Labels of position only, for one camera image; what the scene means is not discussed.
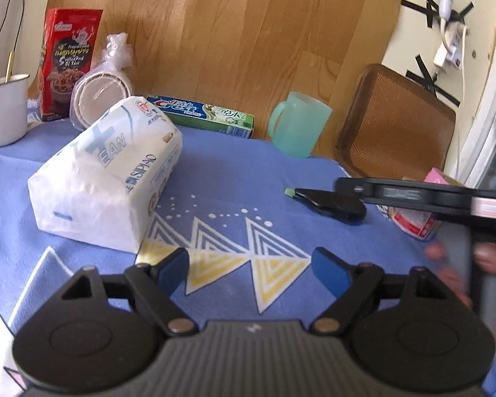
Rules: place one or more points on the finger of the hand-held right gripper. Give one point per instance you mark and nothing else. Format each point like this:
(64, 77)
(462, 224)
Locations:
(396, 192)

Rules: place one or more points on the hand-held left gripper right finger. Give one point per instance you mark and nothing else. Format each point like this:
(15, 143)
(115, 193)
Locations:
(330, 272)

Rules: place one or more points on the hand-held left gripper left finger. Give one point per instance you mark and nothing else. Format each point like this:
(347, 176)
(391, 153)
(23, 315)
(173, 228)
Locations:
(174, 268)

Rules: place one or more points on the black correction tape dispenser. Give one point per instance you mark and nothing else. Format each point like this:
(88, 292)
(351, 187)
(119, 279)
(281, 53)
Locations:
(334, 206)

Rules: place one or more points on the red and white can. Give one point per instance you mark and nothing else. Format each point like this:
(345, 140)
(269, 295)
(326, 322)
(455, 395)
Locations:
(413, 223)

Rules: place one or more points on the pink box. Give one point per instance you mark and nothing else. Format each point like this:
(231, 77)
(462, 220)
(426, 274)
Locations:
(438, 177)

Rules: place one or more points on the brown woven tray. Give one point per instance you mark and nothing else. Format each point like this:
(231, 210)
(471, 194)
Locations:
(396, 128)

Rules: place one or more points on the blue patterned tablecloth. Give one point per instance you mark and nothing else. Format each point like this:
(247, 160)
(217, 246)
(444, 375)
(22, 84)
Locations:
(231, 182)

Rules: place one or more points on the green plastic cup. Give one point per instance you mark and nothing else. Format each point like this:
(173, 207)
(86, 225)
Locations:
(301, 126)

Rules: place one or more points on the white tissue pack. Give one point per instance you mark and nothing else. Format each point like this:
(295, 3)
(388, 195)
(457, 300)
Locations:
(103, 173)

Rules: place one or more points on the toothpaste box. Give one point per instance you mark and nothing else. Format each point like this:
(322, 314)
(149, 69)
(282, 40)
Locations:
(198, 111)

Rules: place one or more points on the bagged paper bowls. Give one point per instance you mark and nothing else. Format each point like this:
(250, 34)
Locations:
(99, 95)

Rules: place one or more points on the white enamel mug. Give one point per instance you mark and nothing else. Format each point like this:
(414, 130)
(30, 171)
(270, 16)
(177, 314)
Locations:
(4, 115)

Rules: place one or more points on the red snack box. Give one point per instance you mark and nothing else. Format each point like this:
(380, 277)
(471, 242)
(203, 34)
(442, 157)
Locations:
(68, 62)

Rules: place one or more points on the gold stick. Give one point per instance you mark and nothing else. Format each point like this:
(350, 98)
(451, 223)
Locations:
(9, 66)

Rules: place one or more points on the white wall socket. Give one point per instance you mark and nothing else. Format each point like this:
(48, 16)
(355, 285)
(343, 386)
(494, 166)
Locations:
(452, 47)

